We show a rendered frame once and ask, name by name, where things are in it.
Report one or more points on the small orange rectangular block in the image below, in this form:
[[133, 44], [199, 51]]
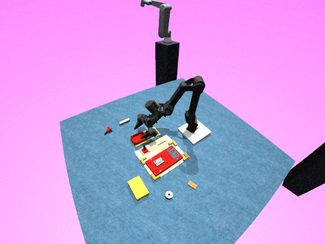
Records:
[[191, 184]]

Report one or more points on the white ring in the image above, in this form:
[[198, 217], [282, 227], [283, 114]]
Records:
[[170, 193]]

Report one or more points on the yellow rectangular block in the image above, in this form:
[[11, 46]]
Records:
[[138, 188]]

